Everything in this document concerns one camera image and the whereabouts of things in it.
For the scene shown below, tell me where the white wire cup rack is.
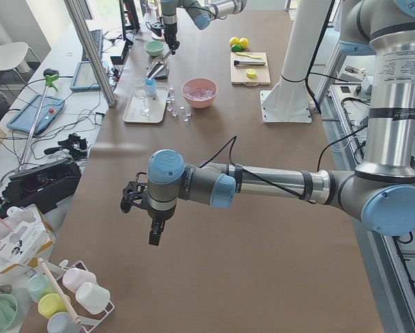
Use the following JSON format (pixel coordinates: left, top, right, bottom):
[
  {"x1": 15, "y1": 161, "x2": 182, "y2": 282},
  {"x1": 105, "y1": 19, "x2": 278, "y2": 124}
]
[{"x1": 37, "y1": 259, "x2": 115, "y2": 333}]

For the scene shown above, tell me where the mint green cup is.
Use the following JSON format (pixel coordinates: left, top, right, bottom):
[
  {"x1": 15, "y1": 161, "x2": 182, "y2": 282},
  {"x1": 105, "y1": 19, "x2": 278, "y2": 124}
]
[{"x1": 27, "y1": 274, "x2": 56, "y2": 303}]

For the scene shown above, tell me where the steel muddler black tip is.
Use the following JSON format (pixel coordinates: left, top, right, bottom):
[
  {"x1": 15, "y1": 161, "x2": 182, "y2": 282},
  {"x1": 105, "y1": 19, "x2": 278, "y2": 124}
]
[{"x1": 233, "y1": 60, "x2": 266, "y2": 67}]

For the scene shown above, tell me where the upper yellow lemon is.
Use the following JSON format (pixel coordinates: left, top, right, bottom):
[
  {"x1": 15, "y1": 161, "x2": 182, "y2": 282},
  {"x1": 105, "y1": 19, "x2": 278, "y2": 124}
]
[{"x1": 229, "y1": 36, "x2": 239, "y2": 46}]

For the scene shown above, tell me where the black keyboard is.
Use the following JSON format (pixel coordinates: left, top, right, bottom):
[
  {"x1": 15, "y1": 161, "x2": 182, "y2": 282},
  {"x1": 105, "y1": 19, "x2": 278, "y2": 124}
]
[{"x1": 90, "y1": 29, "x2": 103, "y2": 59}]

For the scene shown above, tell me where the black electronics box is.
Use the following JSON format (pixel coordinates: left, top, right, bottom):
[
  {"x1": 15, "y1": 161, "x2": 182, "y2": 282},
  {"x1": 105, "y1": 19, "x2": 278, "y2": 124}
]
[{"x1": 2, "y1": 159, "x2": 81, "y2": 213}]

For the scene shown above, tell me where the bamboo cutting board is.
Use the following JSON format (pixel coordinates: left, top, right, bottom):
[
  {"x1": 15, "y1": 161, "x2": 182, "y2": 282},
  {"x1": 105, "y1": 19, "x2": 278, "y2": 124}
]
[{"x1": 230, "y1": 52, "x2": 271, "y2": 85}]

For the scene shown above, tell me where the yellow cup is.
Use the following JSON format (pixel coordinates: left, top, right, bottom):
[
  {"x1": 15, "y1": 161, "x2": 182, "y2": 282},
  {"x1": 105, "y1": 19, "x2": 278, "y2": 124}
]
[{"x1": 37, "y1": 293, "x2": 67, "y2": 319}]

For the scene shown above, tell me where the yellow plastic knife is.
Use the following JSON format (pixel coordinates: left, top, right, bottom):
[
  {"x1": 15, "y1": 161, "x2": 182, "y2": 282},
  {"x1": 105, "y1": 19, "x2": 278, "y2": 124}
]
[{"x1": 235, "y1": 52, "x2": 262, "y2": 60}]

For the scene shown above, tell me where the wooden stick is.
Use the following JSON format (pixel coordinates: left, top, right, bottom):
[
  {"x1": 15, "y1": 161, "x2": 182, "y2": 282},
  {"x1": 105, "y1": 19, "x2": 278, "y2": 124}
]
[{"x1": 37, "y1": 258, "x2": 82, "y2": 326}]

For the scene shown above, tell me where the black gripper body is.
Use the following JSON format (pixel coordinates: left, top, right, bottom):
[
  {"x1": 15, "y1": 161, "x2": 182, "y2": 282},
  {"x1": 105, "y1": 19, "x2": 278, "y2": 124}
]
[
  {"x1": 148, "y1": 207, "x2": 175, "y2": 231},
  {"x1": 164, "y1": 23, "x2": 178, "y2": 44}
]

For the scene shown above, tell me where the light blue plastic cup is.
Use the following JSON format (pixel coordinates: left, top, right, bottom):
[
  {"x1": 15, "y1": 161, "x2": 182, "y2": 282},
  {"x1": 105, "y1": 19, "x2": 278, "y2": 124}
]
[{"x1": 144, "y1": 78, "x2": 156, "y2": 97}]

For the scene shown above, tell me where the green ceramic bowl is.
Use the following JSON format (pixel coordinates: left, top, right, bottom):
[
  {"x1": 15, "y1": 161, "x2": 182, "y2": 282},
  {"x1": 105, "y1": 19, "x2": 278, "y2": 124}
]
[{"x1": 144, "y1": 40, "x2": 164, "y2": 57}]

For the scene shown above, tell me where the pink cup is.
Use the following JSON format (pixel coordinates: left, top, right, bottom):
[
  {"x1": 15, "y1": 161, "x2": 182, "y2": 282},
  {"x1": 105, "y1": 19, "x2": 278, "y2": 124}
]
[{"x1": 62, "y1": 268, "x2": 97, "y2": 293}]

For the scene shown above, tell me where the stainless steel ice scoop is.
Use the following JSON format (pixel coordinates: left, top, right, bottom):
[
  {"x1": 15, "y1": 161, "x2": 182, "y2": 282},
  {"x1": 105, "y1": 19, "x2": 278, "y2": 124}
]
[{"x1": 146, "y1": 50, "x2": 172, "y2": 78}]

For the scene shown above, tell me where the clear wine glass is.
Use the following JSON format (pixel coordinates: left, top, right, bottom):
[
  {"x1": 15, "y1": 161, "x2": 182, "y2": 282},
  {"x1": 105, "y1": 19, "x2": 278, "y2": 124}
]
[{"x1": 134, "y1": 78, "x2": 151, "y2": 117}]

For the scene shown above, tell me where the half lemon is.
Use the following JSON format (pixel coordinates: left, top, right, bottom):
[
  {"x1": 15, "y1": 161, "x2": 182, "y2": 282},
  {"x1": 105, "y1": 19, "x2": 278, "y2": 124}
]
[{"x1": 246, "y1": 68, "x2": 257, "y2": 78}]

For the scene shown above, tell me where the folded grey cloth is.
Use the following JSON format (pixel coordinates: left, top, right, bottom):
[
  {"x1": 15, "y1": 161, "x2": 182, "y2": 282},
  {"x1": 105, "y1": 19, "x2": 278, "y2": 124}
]
[{"x1": 153, "y1": 69, "x2": 169, "y2": 80}]

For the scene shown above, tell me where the white cup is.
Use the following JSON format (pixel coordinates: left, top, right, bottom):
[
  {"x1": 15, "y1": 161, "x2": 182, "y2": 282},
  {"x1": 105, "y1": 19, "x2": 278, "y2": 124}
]
[{"x1": 75, "y1": 282, "x2": 110, "y2": 314}]

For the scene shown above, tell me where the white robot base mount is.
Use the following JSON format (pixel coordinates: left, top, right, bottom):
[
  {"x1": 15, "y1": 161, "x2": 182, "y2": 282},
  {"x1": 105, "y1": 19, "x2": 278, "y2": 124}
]
[{"x1": 260, "y1": 0, "x2": 334, "y2": 123}]

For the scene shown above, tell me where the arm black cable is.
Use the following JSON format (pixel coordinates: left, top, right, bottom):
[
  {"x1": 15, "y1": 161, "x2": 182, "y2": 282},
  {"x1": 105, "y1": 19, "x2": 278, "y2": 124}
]
[{"x1": 196, "y1": 114, "x2": 371, "y2": 205}]

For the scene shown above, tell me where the cream rabbit serving tray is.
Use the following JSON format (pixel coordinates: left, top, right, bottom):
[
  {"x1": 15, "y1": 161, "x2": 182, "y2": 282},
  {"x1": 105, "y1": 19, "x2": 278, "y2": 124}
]
[{"x1": 122, "y1": 86, "x2": 169, "y2": 123}]

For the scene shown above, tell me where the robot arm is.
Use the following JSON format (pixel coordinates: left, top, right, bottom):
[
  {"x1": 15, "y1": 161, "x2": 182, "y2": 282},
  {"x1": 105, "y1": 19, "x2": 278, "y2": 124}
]
[
  {"x1": 160, "y1": 0, "x2": 247, "y2": 55},
  {"x1": 143, "y1": 1, "x2": 415, "y2": 245}
]

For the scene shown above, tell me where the aluminium frame post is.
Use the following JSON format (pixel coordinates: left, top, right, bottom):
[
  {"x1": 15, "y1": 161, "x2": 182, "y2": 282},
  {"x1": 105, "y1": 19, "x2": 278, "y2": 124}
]
[{"x1": 64, "y1": 0, "x2": 116, "y2": 107}]

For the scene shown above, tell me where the pink bowl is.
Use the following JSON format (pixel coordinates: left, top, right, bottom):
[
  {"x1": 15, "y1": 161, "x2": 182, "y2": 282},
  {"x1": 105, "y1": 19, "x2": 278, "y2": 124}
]
[{"x1": 181, "y1": 78, "x2": 218, "y2": 109}]

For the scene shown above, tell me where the pile of clear ice cubes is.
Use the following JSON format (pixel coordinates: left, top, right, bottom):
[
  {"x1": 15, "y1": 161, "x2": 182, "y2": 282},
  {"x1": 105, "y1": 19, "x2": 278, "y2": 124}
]
[{"x1": 183, "y1": 85, "x2": 216, "y2": 101}]

